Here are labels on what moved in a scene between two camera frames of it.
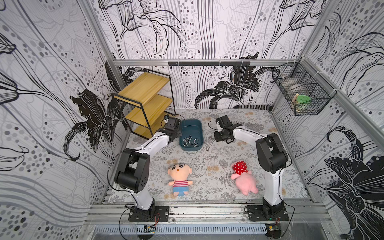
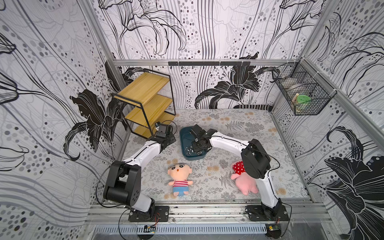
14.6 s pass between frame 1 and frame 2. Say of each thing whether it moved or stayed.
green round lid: stayed
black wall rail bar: stayed
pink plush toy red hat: stayed
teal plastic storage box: moved
